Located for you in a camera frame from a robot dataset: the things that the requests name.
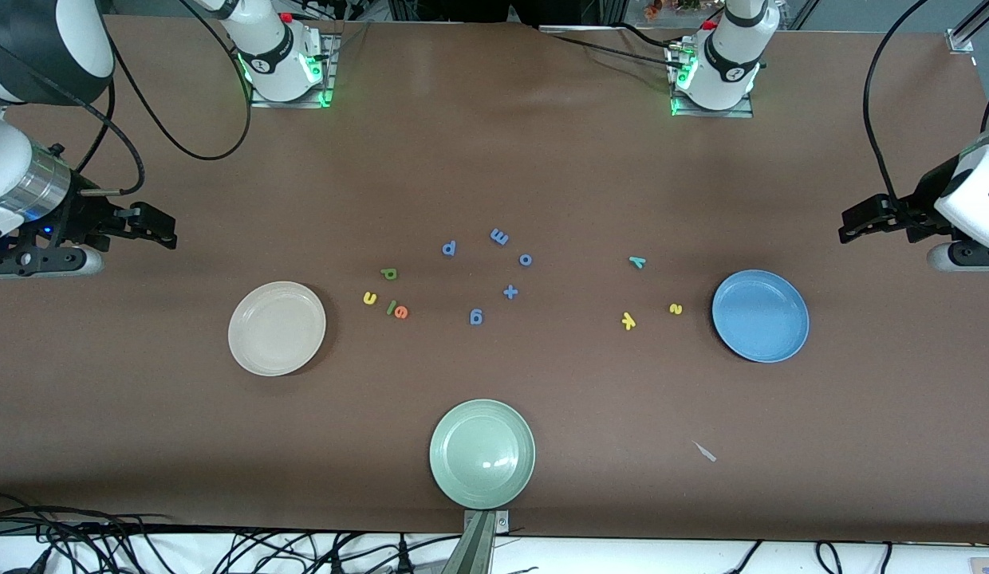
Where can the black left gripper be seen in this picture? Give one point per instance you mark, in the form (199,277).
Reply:
(920,205)

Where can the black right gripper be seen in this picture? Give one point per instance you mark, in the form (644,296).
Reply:
(83,217)

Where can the teal letter y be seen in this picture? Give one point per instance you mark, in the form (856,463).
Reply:
(637,261)

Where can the yellow letter k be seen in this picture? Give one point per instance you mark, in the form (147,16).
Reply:
(628,321)

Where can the blue round plate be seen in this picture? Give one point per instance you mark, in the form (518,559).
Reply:
(760,316)

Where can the beige round plate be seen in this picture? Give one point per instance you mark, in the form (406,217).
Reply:
(277,328)

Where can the small grey tape scrap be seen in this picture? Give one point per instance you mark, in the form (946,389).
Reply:
(706,453)

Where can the orange background object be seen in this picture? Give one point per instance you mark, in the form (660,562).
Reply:
(654,8)

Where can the blue letter m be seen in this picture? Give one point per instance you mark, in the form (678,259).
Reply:
(499,237)

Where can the brown table cover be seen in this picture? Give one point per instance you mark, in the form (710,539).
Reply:
(494,159)

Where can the green round plate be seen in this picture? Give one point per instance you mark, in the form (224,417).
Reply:
(482,454)

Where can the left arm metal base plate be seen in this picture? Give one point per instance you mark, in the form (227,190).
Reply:
(742,113)

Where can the short aluminium frame profile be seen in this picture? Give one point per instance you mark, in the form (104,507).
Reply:
(961,38)

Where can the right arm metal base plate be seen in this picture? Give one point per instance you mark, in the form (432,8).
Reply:
(327,76)

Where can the grey metal camera post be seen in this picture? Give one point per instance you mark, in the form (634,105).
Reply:
(477,550)

